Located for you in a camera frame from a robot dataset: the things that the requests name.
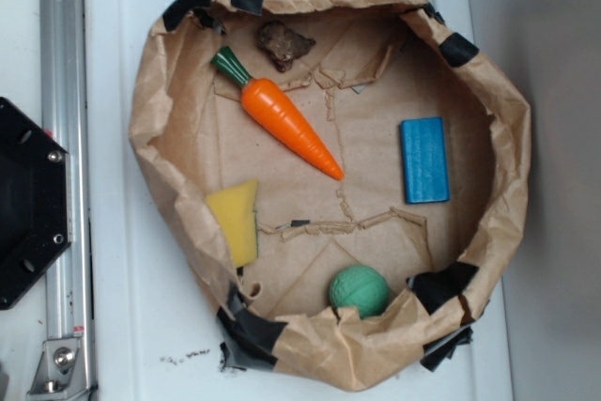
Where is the brown paper bag bin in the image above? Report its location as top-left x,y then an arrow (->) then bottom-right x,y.
129,0 -> 531,392

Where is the metal corner bracket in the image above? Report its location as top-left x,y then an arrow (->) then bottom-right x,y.
26,337 -> 89,400

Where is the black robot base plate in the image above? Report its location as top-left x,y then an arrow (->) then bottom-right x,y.
1,98 -> 70,311

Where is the orange toy carrot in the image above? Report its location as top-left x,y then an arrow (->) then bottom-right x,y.
210,46 -> 345,180

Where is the brown rough rock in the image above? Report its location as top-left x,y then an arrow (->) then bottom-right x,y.
257,21 -> 316,72

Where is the yellow sponge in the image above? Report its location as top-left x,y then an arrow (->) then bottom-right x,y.
206,179 -> 258,269

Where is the blue wooden block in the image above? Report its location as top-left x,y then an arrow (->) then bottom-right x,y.
399,117 -> 450,204

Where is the aluminium extrusion rail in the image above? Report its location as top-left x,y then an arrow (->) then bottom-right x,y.
40,0 -> 98,400

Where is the green rubber ball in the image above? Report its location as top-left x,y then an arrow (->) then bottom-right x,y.
329,265 -> 391,318

